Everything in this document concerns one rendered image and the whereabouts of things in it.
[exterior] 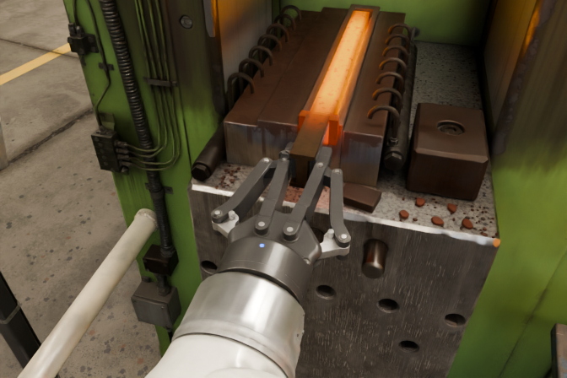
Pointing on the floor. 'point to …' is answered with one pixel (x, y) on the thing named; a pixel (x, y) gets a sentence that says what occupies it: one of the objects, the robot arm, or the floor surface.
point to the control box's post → (16, 329)
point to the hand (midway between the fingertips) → (310, 148)
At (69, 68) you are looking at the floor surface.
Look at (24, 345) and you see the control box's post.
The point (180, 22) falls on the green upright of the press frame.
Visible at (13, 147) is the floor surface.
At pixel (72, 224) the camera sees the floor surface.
